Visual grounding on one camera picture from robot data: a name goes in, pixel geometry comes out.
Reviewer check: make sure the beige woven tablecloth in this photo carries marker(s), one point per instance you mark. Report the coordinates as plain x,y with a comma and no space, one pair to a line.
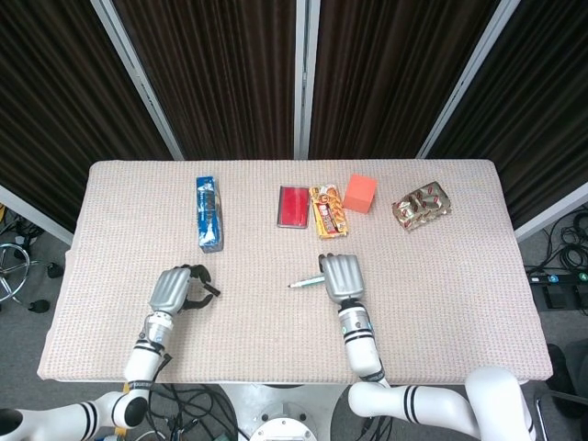
266,331

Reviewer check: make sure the grey partition frame post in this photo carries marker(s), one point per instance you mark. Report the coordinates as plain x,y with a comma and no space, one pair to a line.
551,215
138,78
32,212
466,82
305,78

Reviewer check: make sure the black power strip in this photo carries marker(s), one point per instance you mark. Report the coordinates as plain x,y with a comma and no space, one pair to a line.
551,277

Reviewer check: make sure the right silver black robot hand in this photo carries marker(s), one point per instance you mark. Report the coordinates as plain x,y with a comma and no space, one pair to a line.
342,278

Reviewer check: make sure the red flat box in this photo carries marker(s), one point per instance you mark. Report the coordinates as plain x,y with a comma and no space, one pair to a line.
294,206

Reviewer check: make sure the dark grey office chair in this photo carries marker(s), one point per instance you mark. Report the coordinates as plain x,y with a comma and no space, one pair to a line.
569,367

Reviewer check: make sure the yellow snack bar package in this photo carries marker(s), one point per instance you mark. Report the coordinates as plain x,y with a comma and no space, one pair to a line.
330,213

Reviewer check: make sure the chrome stool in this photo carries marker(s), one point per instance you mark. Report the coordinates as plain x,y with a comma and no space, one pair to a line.
20,252

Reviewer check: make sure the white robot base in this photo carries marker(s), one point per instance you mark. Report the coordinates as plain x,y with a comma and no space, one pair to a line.
280,413

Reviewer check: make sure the black marker cap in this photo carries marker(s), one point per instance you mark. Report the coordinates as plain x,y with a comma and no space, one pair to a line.
212,290

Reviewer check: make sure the dark brown partition panel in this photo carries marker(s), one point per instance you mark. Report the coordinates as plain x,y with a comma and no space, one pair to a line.
55,101
220,78
537,115
390,78

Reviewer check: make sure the blue cardboard box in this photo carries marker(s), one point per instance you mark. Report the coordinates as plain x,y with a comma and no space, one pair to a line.
210,213

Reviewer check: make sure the white green marker body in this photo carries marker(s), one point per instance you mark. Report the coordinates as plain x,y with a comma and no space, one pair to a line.
308,281

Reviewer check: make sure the gold red snack bag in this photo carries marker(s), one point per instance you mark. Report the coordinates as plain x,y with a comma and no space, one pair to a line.
421,206

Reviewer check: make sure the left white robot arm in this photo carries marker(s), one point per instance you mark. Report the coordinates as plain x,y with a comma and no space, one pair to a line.
140,363

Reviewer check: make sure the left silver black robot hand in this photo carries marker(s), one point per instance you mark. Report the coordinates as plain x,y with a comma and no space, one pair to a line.
170,289

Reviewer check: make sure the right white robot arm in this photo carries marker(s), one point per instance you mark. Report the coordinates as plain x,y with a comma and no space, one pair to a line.
360,349

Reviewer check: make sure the orange cube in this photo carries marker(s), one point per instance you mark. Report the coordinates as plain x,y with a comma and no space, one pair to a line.
359,195

